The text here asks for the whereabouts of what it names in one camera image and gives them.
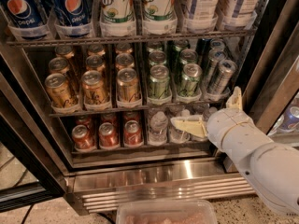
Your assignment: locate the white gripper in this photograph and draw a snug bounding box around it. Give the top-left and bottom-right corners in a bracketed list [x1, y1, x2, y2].
[171, 87, 273, 158]

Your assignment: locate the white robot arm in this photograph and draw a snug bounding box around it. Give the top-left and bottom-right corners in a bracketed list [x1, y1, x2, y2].
[171, 87, 299, 216]

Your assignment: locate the front silver slim can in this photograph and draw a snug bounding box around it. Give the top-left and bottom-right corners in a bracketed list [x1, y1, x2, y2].
[207, 60, 237, 94]

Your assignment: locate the silver slim can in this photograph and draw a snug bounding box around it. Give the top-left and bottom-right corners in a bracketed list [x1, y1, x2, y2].
[204, 49, 226, 85]
[207, 60, 237, 94]

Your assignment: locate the second row right green can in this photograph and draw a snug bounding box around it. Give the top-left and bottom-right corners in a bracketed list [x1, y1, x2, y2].
[176, 49, 198, 78]

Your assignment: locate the second row green can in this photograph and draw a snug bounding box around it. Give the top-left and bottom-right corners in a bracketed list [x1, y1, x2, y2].
[176, 49, 198, 78]
[149, 50, 166, 67]

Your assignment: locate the blue can behind glass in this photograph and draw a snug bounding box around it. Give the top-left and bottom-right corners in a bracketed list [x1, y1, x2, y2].
[278, 106, 299, 133]

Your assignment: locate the second row left green can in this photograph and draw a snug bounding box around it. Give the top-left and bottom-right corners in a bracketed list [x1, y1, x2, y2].
[149, 50, 166, 67]

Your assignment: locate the front right red can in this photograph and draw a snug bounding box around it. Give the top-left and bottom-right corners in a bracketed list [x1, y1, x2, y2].
[124, 120, 143, 146]

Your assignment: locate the red can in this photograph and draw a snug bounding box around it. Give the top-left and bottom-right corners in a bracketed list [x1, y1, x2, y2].
[124, 120, 143, 146]
[98, 122, 119, 149]
[72, 125, 95, 151]

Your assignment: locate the front right gold can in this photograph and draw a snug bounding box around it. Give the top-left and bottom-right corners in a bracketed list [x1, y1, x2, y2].
[117, 68, 140, 103]

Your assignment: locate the second row right gold can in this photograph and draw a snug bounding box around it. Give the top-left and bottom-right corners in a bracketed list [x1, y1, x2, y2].
[115, 53, 135, 71]

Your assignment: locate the second row gold can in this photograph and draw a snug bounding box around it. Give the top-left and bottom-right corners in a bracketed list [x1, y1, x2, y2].
[115, 53, 135, 71]
[48, 57, 79, 91]
[86, 54, 106, 77]

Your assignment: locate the front middle red can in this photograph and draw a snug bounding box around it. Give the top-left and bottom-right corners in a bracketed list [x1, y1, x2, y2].
[98, 122, 119, 149]

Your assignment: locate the front middle gold can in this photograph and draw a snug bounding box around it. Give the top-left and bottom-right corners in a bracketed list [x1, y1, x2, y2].
[81, 70, 109, 105]

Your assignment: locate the second row middle gold can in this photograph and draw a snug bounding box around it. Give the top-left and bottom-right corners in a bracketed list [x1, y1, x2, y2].
[86, 54, 106, 77]

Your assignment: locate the front left red can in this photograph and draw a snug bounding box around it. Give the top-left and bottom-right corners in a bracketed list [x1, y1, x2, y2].
[72, 125, 95, 151]

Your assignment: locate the steel fridge base grille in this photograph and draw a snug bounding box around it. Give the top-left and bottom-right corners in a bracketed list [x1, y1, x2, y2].
[64, 159, 254, 216]

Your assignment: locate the front left gold can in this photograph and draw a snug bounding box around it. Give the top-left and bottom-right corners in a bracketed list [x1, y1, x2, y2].
[45, 73, 78, 108]

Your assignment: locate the second row left gold can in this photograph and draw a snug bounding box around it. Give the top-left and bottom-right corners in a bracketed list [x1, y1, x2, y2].
[48, 57, 79, 91]

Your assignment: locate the open fridge door left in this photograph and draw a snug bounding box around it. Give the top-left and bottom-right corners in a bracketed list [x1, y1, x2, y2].
[0, 58, 66, 212]

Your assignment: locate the right water bottle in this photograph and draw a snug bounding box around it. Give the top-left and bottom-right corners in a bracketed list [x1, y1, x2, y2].
[191, 106, 218, 142]

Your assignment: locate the water bottle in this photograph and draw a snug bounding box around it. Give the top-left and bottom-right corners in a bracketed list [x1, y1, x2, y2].
[149, 111, 168, 146]
[191, 106, 218, 142]
[169, 109, 190, 144]

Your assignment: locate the middle water bottle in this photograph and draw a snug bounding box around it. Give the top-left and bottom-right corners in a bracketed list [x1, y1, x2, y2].
[169, 109, 190, 144]

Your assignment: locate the left water bottle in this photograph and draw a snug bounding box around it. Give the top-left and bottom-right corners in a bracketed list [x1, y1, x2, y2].
[149, 111, 168, 146]

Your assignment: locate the left white label bottle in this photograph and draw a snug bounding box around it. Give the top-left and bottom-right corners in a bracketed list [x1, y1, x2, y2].
[183, 0, 219, 34]

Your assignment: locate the white label bottle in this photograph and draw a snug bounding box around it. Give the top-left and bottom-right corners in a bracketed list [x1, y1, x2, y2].
[219, 0, 259, 30]
[183, 0, 219, 34]

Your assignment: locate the right white label bottle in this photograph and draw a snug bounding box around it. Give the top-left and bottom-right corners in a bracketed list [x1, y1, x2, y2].
[219, 0, 259, 30]

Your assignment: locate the right 7UP bottle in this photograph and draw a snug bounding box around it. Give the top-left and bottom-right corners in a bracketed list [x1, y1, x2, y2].
[143, 0, 175, 35]

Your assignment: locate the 7up bottle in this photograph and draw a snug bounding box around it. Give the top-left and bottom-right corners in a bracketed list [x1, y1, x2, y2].
[101, 0, 134, 36]
[143, 0, 175, 35]

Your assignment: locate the clear plastic food container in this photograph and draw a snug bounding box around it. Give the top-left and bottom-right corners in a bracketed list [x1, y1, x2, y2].
[116, 200, 218, 224]

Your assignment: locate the left 7UP bottle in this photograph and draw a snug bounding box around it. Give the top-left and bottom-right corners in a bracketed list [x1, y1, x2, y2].
[101, 0, 134, 36]

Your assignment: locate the right Pepsi bottle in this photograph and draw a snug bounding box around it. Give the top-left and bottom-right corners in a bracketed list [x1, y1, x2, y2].
[53, 0, 93, 38]

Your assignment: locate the pepsi bottle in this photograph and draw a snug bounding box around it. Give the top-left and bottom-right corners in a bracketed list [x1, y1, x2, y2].
[0, 0, 47, 29]
[53, 0, 93, 38]

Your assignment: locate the left Pepsi bottle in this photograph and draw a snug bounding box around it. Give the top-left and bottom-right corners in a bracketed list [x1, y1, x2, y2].
[0, 0, 47, 29]

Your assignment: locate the middle wire shelf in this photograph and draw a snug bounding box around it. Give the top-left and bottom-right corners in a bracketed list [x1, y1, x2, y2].
[49, 97, 230, 119]

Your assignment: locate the wire shelf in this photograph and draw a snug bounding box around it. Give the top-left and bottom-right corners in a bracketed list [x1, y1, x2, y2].
[5, 29, 256, 48]
[49, 97, 230, 119]

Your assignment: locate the top wire shelf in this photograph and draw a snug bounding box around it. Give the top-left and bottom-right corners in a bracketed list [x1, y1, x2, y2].
[5, 29, 256, 48]

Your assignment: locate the black cable on floor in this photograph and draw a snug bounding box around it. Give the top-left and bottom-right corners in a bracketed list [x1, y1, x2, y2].
[21, 203, 36, 224]

